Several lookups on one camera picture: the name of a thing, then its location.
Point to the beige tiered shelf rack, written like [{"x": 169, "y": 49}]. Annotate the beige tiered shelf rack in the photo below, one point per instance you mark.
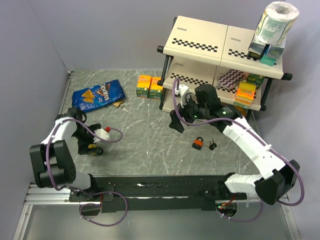
[{"x": 198, "y": 52}]

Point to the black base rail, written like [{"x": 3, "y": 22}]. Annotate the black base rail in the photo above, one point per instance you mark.
[{"x": 164, "y": 192}]

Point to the green box on shelf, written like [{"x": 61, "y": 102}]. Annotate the green box on shelf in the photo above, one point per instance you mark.
[{"x": 255, "y": 79}]

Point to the yellow padlock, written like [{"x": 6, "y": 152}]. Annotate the yellow padlock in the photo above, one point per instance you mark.
[{"x": 92, "y": 146}]

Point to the orange yellow sponge pack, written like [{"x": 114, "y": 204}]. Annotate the orange yellow sponge pack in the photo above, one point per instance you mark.
[{"x": 245, "y": 94}]

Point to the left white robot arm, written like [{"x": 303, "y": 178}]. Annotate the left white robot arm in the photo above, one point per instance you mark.
[{"x": 52, "y": 156}]

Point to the orange Honey Dijon bag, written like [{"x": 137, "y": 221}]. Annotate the orange Honey Dijon bag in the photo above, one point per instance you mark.
[{"x": 243, "y": 111}]

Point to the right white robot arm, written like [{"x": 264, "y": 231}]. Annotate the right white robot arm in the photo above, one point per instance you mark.
[{"x": 276, "y": 176}]

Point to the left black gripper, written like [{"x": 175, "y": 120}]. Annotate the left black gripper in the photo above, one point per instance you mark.
[{"x": 83, "y": 146}]

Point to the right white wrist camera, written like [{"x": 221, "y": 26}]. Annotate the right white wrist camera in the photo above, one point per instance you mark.
[{"x": 181, "y": 92}]

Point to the patterned oven mitt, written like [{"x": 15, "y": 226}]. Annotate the patterned oven mitt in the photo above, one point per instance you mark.
[{"x": 231, "y": 79}]

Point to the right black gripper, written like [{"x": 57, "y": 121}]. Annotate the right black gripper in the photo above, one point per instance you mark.
[{"x": 175, "y": 123}]

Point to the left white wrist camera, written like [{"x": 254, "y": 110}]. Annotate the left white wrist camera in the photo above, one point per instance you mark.
[{"x": 101, "y": 135}]

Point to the orange green box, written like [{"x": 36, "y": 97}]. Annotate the orange green box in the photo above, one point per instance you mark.
[
  {"x": 143, "y": 86},
  {"x": 155, "y": 90}
]

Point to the left orange green box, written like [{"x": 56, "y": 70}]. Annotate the left orange green box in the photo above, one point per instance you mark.
[{"x": 143, "y": 86}]

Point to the toilet paper roll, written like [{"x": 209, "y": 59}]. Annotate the toilet paper roll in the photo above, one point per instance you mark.
[{"x": 275, "y": 22}]

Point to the blue Doritos bag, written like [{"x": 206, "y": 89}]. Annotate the blue Doritos bag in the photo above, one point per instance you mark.
[{"x": 98, "y": 96}]

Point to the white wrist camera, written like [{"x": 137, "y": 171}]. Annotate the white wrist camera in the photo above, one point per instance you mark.
[
  {"x": 101, "y": 135},
  {"x": 181, "y": 92}
]

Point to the black-headed keys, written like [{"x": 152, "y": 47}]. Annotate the black-headed keys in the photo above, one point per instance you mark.
[{"x": 212, "y": 145}]

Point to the right orange green box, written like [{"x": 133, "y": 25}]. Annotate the right orange green box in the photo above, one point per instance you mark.
[{"x": 155, "y": 90}]

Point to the orange padlock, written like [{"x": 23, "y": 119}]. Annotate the orange padlock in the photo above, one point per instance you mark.
[{"x": 198, "y": 143}]

